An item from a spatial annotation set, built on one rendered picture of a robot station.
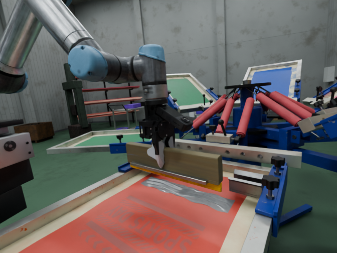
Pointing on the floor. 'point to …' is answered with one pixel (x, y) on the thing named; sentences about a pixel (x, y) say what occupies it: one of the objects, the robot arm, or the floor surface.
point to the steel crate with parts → (37, 130)
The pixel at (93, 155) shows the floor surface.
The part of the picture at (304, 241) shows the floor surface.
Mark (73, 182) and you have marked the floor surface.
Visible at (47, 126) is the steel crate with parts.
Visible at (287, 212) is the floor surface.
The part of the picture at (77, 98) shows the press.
